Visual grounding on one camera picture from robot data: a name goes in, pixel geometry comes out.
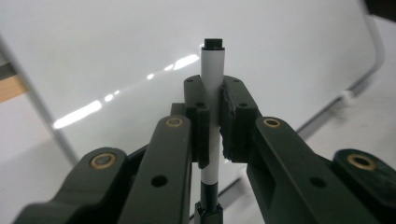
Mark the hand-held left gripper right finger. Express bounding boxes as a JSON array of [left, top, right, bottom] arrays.
[[219, 75, 381, 224]]

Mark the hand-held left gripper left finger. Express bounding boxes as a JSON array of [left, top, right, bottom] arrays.
[[117, 74, 212, 224]]

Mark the white marker with black cap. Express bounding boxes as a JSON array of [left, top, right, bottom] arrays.
[[193, 37, 226, 224]]

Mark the white whiteboard foot clip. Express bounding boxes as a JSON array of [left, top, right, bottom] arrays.
[[338, 89, 360, 109]]

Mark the white whiteboard with scribble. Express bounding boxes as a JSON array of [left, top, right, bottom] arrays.
[[0, 0, 386, 217]]

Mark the wooden table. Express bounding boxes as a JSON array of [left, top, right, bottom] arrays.
[[0, 74, 32, 105]]

